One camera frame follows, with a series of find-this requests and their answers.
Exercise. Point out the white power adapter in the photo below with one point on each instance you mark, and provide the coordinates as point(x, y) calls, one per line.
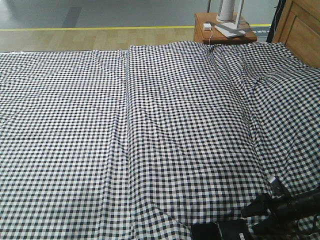
point(207, 26)

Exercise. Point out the wooden headboard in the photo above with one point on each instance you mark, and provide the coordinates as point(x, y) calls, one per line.
point(299, 30)

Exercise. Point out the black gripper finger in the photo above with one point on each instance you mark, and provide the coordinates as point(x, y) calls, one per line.
point(258, 207)
point(267, 226)

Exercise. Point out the black smartphone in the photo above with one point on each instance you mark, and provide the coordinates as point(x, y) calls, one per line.
point(224, 230)

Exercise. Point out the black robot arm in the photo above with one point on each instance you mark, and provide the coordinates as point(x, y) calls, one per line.
point(314, 206)

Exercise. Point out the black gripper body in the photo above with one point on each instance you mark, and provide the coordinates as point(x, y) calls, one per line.
point(285, 210)

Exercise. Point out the white cylindrical speaker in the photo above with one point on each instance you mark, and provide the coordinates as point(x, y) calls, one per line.
point(225, 11)

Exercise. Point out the wooden nightstand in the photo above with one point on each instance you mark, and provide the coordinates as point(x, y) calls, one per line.
point(211, 37)

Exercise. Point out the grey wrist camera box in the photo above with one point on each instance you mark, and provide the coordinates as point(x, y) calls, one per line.
point(277, 187)

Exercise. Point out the black white checkered bedsheet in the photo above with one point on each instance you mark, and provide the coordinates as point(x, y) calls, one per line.
point(143, 143)

